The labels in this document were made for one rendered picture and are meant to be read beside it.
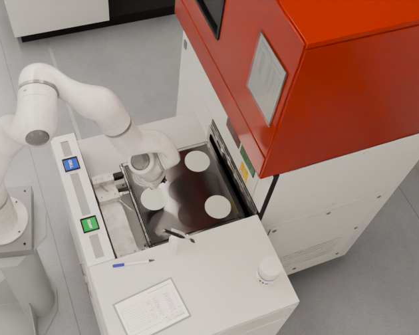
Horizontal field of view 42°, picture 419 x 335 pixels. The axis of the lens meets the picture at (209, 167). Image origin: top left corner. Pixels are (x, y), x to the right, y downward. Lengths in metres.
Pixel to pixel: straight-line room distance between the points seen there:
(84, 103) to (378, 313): 2.10
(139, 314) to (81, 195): 0.49
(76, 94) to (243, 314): 0.88
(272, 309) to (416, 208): 1.77
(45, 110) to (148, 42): 2.47
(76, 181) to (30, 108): 0.67
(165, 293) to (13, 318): 1.20
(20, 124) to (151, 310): 0.74
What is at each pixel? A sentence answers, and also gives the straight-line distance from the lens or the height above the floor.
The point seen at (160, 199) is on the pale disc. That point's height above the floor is 0.90.
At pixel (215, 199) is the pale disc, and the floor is 0.90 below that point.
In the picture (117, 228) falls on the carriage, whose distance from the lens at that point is 2.01.
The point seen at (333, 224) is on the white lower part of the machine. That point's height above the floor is 0.60.
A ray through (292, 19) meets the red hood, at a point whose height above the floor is 1.82.
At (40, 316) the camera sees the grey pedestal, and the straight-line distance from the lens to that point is 2.83.
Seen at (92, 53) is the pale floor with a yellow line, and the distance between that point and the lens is 3.76.
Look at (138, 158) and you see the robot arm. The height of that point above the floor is 1.27.
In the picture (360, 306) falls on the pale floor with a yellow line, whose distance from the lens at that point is 3.03.
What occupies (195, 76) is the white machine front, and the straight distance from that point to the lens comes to 2.27.
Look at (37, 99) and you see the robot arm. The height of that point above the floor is 1.60.
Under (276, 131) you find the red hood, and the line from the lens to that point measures 1.54.
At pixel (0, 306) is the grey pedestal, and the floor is 0.01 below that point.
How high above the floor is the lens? 2.68
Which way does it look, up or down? 57 degrees down
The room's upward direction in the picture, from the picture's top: 11 degrees clockwise
